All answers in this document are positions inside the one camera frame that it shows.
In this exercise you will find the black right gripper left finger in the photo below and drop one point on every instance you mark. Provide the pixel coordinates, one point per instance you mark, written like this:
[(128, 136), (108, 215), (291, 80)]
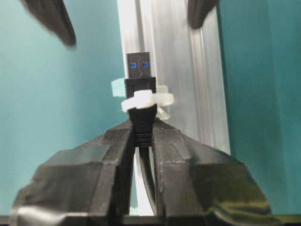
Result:
[(88, 185)]

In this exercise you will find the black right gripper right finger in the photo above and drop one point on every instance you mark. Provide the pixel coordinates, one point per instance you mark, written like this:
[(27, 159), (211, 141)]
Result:
[(198, 185)]

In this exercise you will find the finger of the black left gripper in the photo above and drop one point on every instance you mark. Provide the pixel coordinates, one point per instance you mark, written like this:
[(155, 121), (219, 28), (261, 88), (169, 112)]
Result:
[(198, 11), (53, 15)]

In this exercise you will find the blue tape piece middle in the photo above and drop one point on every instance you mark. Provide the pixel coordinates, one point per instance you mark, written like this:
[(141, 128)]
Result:
[(118, 88)]

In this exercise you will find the silver aluminium extrusion rail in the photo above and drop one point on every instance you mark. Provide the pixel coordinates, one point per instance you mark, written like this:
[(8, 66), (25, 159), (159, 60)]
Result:
[(187, 61)]

